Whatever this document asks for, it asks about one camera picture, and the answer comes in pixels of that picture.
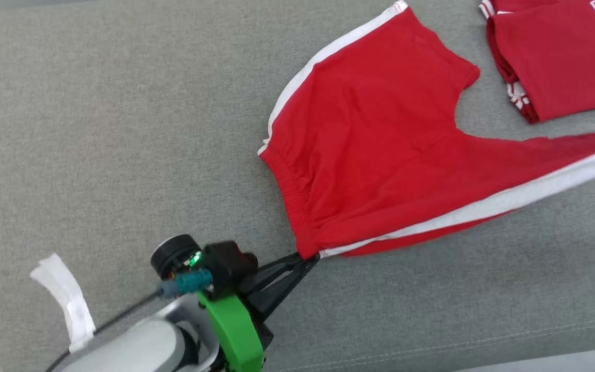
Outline white tape label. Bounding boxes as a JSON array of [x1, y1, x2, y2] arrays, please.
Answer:
[[30, 253, 97, 354]]

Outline left gripper black round motor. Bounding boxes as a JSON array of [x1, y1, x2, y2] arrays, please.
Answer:
[[150, 234, 206, 281]]

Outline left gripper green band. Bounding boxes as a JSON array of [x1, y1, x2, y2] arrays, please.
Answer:
[[197, 252, 322, 372]]

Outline red shorts with white stripes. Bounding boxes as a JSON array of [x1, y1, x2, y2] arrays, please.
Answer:
[[257, 0, 595, 260]]

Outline red jersey shirt with lettering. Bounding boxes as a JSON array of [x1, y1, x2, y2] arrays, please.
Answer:
[[478, 0, 595, 125]]

